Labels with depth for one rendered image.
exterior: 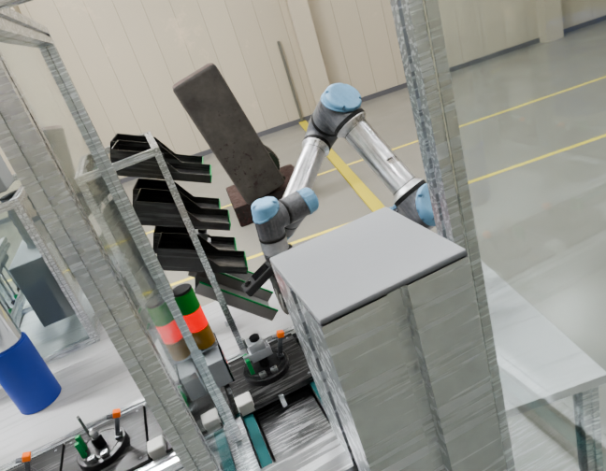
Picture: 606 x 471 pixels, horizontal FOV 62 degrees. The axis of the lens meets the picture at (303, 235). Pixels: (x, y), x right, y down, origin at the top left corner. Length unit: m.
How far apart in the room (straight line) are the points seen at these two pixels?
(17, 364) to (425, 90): 1.83
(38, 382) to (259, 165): 3.43
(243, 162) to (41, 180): 4.57
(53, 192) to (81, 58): 8.47
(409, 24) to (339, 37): 8.43
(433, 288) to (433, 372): 0.04
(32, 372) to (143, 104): 7.08
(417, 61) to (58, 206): 0.34
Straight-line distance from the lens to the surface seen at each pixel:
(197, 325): 1.19
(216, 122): 4.93
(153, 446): 1.50
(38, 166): 0.48
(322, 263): 0.20
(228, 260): 1.70
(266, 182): 5.11
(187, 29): 8.69
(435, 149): 0.50
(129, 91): 8.85
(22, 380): 2.12
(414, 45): 0.48
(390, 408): 0.21
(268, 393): 1.48
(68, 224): 0.50
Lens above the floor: 1.91
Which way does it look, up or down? 24 degrees down
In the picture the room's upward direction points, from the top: 18 degrees counter-clockwise
